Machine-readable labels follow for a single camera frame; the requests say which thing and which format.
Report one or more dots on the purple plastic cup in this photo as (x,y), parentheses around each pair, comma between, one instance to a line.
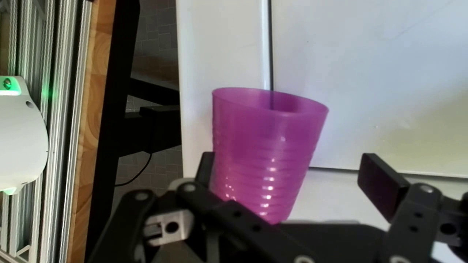
(263,155)

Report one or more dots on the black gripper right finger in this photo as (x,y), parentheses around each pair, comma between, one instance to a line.
(414,220)

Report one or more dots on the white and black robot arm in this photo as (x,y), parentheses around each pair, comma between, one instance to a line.
(22,141)

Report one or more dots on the aluminium extrusion frame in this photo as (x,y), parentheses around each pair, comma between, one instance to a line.
(59,59)

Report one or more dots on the wooden board edge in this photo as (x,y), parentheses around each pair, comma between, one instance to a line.
(95,97)

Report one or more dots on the black metal stand frame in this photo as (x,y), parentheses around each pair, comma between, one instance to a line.
(117,97)

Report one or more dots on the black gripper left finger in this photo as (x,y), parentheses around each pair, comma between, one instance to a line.
(234,228)

